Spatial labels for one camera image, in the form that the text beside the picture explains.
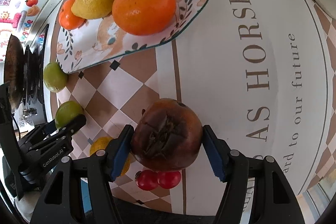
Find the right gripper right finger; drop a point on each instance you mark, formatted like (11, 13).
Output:
(273, 198)

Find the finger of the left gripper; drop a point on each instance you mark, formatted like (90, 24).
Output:
(67, 131)
(49, 128)

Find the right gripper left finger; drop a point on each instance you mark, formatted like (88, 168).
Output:
(61, 199)

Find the green fruit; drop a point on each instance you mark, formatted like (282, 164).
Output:
(66, 113)
(54, 78)

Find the red cherry tomato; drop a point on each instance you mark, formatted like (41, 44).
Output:
(169, 180)
(146, 180)

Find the dark red pomegranate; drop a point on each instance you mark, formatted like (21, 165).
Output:
(168, 136)

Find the orange tangerine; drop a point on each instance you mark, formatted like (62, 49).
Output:
(67, 19)

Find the bright orange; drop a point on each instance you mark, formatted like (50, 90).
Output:
(143, 17)

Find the black wok pan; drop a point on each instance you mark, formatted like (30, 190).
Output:
(14, 71)

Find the oval floral ceramic plate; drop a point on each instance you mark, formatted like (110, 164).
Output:
(100, 40)

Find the checkered brown table mat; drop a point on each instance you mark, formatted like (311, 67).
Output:
(261, 73)

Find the colourful wall stickers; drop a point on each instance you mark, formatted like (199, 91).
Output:
(17, 18)

